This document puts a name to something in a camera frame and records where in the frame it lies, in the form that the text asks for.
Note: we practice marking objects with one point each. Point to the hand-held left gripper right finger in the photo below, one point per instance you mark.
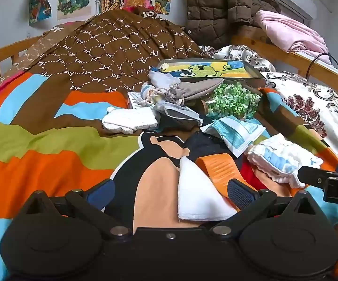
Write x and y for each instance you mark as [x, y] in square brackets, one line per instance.
[240, 194]

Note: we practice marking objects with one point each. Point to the striped towel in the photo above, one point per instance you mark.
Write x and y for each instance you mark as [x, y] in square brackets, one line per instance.
[149, 90]

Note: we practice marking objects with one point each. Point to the crumpled colourful paper poster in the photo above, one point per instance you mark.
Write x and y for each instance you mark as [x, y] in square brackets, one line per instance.
[40, 8]

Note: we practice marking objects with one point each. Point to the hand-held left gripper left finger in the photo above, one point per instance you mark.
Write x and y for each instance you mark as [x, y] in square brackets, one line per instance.
[101, 194]

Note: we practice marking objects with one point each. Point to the colourful cartoon blanket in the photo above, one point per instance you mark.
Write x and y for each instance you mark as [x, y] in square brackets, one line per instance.
[40, 152]

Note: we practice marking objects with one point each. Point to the metal tray with cartoon drawing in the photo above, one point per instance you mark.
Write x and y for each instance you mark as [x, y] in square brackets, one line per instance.
[204, 70]

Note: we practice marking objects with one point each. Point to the brown patterned quilt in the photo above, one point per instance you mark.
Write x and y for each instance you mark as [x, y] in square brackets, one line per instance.
[104, 49]

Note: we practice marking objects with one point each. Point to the wooden bed frame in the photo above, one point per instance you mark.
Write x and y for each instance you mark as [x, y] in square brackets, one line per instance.
[292, 61]

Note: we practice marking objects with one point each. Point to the white floral blanket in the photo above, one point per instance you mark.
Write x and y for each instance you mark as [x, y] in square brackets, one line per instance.
[318, 108]

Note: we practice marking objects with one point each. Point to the brown puffer jacket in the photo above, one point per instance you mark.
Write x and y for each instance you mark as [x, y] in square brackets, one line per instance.
[216, 5]

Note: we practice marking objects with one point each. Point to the white gauze cloth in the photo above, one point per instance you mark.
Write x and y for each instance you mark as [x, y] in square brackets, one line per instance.
[198, 193]

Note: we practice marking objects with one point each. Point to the white paper box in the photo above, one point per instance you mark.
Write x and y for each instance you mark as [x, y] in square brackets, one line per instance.
[133, 101]

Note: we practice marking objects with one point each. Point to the white knitted glove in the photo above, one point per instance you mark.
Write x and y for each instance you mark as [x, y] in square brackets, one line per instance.
[131, 120]

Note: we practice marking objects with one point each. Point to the blue white mask packet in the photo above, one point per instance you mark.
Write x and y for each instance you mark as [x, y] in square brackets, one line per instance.
[233, 133]

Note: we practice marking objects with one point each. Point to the black printed cloth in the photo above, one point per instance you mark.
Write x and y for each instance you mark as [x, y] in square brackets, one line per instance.
[210, 146]

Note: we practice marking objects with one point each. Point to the jar of green paper stars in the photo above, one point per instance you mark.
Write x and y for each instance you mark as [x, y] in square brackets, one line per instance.
[233, 101]

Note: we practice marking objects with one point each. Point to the white cloth with blue print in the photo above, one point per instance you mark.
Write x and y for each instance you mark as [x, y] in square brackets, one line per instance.
[280, 155]

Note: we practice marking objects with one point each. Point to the pink blanket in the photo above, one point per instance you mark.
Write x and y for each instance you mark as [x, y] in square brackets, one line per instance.
[289, 32]

